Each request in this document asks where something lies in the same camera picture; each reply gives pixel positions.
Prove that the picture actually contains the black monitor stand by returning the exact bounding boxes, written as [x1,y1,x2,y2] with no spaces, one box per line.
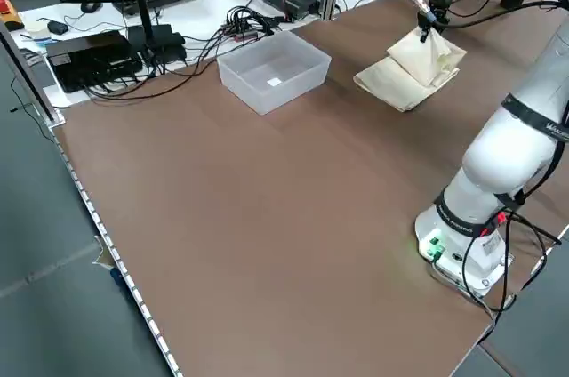
[126,0,187,65]

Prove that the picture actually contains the cream-colored tablecloth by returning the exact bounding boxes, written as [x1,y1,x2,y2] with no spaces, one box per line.
[353,26,468,114]

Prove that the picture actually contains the black cable hub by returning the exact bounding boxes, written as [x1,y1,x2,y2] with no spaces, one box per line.
[220,5,285,44]

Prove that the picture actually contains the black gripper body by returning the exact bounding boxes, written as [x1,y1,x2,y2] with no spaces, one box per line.
[416,0,457,26]

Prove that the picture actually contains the yellow emergency stop button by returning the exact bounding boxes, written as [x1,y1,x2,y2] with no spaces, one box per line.
[0,0,23,32]

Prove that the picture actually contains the aluminium frame rail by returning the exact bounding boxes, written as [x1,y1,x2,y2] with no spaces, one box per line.
[0,20,64,129]

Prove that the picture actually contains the black equipment box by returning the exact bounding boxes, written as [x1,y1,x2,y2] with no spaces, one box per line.
[46,30,144,94]

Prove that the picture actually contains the clear plastic box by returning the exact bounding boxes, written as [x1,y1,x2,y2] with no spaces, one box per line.
[216,29,333,116]

